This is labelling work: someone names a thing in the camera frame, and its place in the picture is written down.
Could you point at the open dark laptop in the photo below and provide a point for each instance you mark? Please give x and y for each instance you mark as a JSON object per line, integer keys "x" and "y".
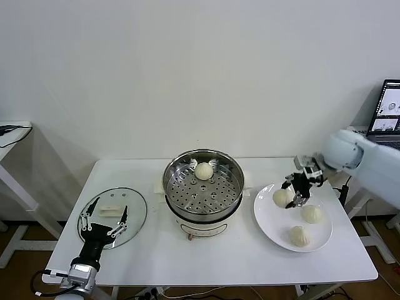
{"x": 387, "y": 103}

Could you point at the round glass pot lid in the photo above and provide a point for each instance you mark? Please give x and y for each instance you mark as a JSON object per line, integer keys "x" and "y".
{"x": 134, "y": 212}

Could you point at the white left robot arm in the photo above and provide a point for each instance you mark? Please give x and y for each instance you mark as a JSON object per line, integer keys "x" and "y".
{"x": 75, "y": 293}

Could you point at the white electric pot base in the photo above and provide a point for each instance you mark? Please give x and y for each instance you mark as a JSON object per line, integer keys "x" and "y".
{"x": 203, "y": 229}

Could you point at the white steamed baozi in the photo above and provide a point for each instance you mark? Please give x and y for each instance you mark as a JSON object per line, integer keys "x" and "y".
{"x": 311, "y": 214}
{"x": 300, "y": 236}
{"x": 203, "y": 171}
{"x": 281, "y": 198}

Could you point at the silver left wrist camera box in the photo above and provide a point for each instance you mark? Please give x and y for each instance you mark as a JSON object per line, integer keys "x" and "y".
{"x": 82, "y": 274}

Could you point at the perforated steel steamer basket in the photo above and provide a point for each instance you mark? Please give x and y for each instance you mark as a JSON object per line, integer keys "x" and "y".
{"x": 203, "y": 201}

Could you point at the white table leg frame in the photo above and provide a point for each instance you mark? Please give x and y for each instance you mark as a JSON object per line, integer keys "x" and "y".
{"x": 106, "y": 293}

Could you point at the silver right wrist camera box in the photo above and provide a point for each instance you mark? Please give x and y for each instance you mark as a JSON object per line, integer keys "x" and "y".
{"x": 307, "y": 172}

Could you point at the round white plate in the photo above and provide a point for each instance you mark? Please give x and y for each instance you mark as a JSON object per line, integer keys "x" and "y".
{"x": 268, "y": 231}

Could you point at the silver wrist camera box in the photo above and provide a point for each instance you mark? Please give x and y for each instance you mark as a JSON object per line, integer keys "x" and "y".
{"x": 307, "y": 172}
{"x": 82, "y": 274}

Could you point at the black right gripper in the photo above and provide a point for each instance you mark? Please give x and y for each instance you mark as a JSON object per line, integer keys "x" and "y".
{"x": 302, "y": 187}

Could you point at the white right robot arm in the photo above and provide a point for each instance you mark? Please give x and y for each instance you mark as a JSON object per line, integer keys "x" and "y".
{"x": 343, "y": 150}

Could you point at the white side table with laptop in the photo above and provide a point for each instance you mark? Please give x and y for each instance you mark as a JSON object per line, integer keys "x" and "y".
{"x": 356, "y": 207}

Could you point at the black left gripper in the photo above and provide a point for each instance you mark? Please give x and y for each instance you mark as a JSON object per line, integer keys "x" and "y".
{"x": 97, "y": 236}

